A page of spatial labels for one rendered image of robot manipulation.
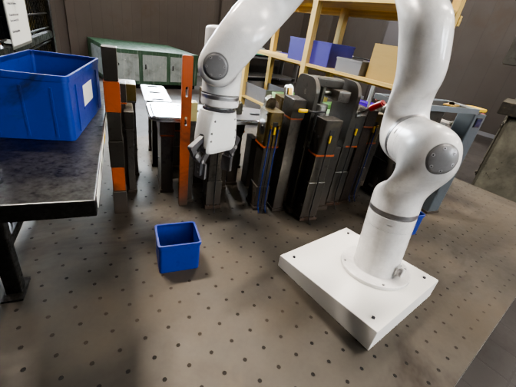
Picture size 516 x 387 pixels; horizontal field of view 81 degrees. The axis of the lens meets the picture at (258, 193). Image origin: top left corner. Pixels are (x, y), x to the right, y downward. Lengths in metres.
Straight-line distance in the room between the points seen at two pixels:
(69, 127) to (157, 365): 0.51
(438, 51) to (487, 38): 7.83
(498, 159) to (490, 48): 5.08
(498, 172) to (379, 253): 2.91
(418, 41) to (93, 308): 0.88
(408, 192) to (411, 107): 0.20
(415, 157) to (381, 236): 0.24
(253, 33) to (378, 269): 0.64
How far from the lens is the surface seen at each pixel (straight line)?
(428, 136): 0.70
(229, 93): 0.67
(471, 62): 8.57
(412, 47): 0.73
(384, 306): 0.83
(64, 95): 0.72
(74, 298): 0.83
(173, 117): 1.05
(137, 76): 6.31
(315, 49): 4.13
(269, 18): 0.63
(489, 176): 3.70
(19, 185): 0.59
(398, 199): 0.78
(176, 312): 0.77
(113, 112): 0.95
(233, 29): 0.59
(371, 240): 0.84
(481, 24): 8.65
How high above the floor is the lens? 1.29
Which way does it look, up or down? 28 degrees down
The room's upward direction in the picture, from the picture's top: 10 degrees clockwise
